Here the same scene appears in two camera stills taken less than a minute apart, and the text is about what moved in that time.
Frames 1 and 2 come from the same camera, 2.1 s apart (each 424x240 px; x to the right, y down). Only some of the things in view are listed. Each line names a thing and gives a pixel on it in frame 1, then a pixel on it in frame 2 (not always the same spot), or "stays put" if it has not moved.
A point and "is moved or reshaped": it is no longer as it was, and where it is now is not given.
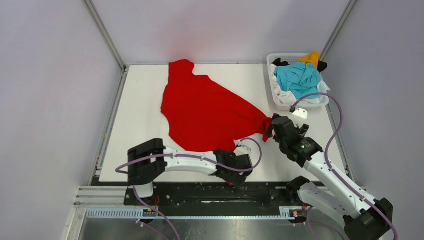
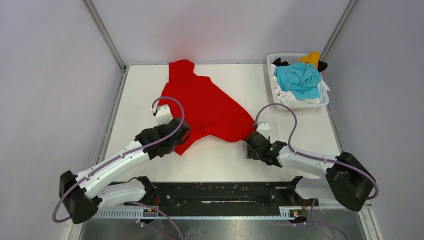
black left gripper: x=237 y=180 -> x=159 y=128
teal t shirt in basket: x=298 y=79 stays put
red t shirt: x=203 y=115 is moved or reshaped
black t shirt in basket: x=322 y=65 stays put
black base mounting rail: x=220 y=194 stays put
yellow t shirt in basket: x=312 y=58 stays put
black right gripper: x=279 y=125 -> x=253 y=141
